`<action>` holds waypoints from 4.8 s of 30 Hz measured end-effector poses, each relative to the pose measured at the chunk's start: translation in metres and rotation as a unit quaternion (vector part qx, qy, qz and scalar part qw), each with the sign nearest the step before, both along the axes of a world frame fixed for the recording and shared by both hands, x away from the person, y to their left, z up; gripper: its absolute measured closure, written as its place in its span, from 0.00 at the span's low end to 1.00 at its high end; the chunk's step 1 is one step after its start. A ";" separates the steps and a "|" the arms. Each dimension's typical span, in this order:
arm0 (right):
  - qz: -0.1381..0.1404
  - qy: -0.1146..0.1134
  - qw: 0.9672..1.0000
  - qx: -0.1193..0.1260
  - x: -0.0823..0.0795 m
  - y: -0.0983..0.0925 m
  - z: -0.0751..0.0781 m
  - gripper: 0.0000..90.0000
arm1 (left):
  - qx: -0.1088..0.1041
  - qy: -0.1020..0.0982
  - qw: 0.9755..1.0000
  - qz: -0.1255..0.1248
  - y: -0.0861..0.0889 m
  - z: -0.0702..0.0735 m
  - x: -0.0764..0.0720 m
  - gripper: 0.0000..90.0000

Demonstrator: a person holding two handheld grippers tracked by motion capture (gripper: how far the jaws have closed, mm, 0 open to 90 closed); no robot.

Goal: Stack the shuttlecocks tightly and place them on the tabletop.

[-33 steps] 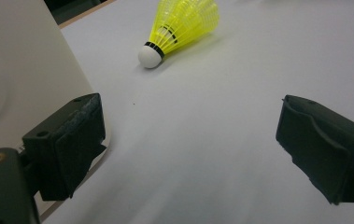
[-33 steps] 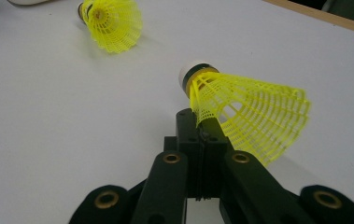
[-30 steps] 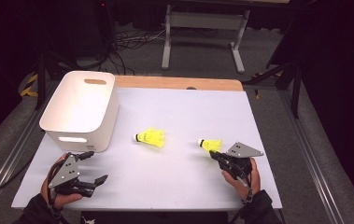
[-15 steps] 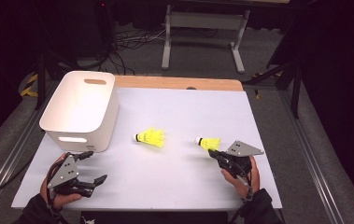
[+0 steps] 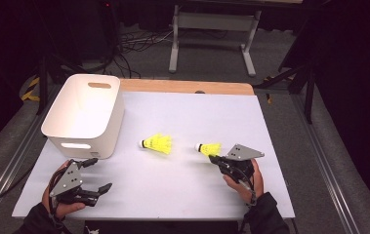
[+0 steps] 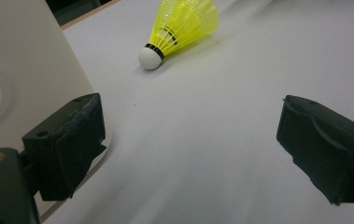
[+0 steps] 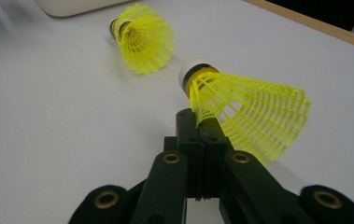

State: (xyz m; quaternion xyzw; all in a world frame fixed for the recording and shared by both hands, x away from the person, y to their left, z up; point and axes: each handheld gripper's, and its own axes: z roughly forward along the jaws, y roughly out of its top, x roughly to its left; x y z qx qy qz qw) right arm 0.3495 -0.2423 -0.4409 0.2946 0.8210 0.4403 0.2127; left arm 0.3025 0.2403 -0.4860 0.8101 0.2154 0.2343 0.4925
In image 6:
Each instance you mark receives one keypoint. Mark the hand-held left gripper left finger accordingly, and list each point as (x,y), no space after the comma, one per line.
(68,146)

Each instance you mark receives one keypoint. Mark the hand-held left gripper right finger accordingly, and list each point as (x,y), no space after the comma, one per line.
(327,146)

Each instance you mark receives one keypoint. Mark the white plastic storage bin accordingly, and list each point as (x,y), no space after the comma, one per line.
(25,46)

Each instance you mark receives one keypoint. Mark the yellow plastic shuttlecock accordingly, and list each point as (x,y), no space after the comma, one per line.
(181,28)

